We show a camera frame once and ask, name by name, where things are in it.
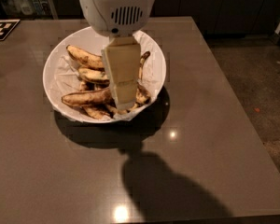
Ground right short spotted banana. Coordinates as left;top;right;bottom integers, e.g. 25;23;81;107
136;85;151;105

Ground small bottom right banana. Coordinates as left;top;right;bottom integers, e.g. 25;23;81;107
127;103;139;112

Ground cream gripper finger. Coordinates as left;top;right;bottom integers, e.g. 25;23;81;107
102;36;141;110

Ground bottom middle spotted banana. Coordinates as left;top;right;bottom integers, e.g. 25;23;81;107
105;104;128;115

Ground bottom left spotted banana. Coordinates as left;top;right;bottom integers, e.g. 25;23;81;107
83;106;111;119

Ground long front spotted banana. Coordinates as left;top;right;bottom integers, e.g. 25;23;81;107
62;88;113;106

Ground white bowl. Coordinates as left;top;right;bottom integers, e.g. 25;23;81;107
43;27;166;123

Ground black white fiducial marker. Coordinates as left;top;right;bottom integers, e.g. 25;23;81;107
0;19;20;41

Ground top spotted banana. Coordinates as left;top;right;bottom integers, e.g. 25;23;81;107
66;45;104;70

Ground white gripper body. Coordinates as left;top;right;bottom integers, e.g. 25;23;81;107
79;0;155;36

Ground white plastic jugs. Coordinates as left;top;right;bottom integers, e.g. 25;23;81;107
1;0;51;17

